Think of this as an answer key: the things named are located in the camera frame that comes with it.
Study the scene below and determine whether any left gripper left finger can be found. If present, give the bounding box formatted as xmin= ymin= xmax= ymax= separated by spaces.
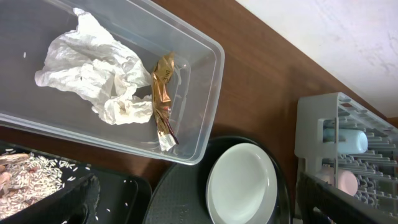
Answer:
xmin=1 ymin=174 xmax=100 ymax=224

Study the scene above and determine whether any black rectangular tray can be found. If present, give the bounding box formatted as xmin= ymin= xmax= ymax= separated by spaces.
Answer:
xmin=1 ymin=142 xmax=152 ymax=223

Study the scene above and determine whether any blue cup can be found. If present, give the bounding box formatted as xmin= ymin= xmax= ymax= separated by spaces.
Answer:
xmin=338 ymin=129 xmax=368 ymax=154

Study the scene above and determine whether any round black serving tray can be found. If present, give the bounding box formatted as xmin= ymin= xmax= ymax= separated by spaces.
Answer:
xmin=143 ymin=136 xmax=294 ymax=224

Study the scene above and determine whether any clear plastic waste bin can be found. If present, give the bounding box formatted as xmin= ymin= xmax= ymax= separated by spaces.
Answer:
xmin=1 ymin=0 xmax=224 ymax=165

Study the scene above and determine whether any grey dishwasher rack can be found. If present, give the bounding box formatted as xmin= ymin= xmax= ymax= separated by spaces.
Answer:
xmin=295 ymin=92 xmax=397 ymax=218

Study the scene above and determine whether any white tissue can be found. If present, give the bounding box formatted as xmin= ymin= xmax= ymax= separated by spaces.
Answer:
xmin=34 ymin=7 xmax=153 ymax=125

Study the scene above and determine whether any grey plate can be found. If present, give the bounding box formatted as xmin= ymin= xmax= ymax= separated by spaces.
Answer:
xmin=206 ymin=143 xmax=278 ymax=224

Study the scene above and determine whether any gold foil wrapper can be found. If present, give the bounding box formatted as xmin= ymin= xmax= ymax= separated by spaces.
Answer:
xmin=151 ymin=52 xmax=178 ymax=151

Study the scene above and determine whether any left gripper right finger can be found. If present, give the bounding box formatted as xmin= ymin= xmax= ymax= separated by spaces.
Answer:
xmin=297 ymin=172 xmax=397 ymax=224

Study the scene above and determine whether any pink cup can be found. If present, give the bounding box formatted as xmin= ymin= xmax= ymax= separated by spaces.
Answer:
xmin=315 ymin=167 xmax=358 ymax=196

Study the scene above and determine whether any food scraps and rice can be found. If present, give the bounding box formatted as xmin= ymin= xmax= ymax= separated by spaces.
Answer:
xmin=1 ymin=149 xmax=78 ymax=220

